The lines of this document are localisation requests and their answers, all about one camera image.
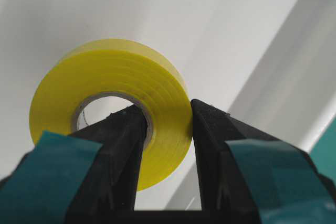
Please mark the green table cloth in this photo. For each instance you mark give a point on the green table cloth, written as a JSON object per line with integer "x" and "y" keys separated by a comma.
{"x": 323, "y": 153}

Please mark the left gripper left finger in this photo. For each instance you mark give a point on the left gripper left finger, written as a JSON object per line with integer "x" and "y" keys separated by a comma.
{"x": 87, "y": 176}

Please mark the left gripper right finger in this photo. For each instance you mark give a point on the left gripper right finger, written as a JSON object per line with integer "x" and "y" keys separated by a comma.
{"x": 248, "y": 176}

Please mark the white plastic case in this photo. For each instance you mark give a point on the white plastic case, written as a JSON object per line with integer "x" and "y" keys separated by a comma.
{"x": 269, "y": 63}

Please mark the yellow tape roll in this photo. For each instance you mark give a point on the yellow tape roll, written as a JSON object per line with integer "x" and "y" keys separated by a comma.
{"x": 109, "y": 69}

